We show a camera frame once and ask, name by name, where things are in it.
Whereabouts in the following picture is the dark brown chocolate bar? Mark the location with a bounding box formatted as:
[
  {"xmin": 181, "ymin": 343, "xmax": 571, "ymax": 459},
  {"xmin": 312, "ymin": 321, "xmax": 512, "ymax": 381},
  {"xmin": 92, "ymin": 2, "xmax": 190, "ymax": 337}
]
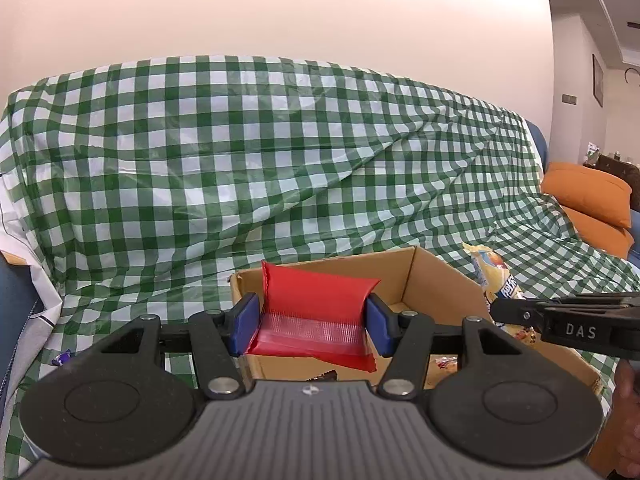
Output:
[{"xmin": 309, "ymin": 370, "xmax": 338, "ymax": 382}]

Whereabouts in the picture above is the green white checkered cloth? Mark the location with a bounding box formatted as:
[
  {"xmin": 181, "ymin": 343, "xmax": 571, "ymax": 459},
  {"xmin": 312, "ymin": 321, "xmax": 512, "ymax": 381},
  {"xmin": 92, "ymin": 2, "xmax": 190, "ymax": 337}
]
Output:
[{"xmin": 1, "ymin": 55, "xmax": 639, "ymax": 479}]

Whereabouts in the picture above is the orange cushion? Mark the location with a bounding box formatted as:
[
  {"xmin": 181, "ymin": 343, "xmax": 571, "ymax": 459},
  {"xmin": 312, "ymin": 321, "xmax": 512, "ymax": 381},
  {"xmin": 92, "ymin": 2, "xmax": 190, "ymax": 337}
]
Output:
[
  {"xmin": 562, "ymin": 206, "xmax": 634, "ymax": 259},
  {"xmin": 541, "ymin": 162, "xmax": 632, "ymax": 229}
]

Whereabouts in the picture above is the yellow snack packet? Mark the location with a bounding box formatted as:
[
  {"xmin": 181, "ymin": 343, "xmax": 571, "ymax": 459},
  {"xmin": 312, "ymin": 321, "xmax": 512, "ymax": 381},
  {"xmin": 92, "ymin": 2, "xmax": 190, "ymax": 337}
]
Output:
[{"xmin": 462, "ymin": 243, "xmax": 538, "ymax": 346}]

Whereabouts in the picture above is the open cardboard box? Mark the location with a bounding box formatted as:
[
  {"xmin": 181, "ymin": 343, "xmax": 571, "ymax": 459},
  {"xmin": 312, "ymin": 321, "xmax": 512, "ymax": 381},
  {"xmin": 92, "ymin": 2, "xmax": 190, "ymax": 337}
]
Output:
[{"xmin": 229, "ymin": 246, "xmax": 603, "ymax": 395}]

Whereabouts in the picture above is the wall switch plate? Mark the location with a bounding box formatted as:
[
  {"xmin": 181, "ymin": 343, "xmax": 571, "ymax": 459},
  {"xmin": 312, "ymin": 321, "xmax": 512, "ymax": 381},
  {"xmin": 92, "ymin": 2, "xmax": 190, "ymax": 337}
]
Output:
[{"xmin": 561, "ymin": 93, "xmax": 577, "ymax": 105}]

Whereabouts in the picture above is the purple candy wrapper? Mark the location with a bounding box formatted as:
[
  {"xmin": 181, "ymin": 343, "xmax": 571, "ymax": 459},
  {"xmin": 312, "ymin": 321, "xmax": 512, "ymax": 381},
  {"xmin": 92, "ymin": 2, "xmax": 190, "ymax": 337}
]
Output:
[{"xmin": 51, "ymin": 349, "xmax": 73, "ymax": 367}]

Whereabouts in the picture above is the plain red snack packet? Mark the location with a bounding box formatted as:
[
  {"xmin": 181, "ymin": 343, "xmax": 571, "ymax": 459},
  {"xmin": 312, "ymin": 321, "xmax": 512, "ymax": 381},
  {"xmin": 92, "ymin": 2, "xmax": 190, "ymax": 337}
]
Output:
[{"xmin": 248, "ymin": 262, "xmax": 380, "ymax": 373}]

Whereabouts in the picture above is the person's right hand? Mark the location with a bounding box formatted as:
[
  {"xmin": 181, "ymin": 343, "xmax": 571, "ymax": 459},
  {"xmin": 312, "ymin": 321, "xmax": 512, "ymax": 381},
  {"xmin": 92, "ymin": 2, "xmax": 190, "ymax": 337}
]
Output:
[{"xmin": 608, "ymin": 360, "xmax": 640, "ymax": 479}]

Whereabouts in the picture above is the red biscuit pack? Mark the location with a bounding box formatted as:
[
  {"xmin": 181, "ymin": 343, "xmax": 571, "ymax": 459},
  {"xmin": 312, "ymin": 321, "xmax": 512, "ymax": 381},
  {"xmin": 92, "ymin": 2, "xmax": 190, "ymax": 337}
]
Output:
[{"xmin": 430, "ymin": 356, "xmax": 458, "ymax": 374}]

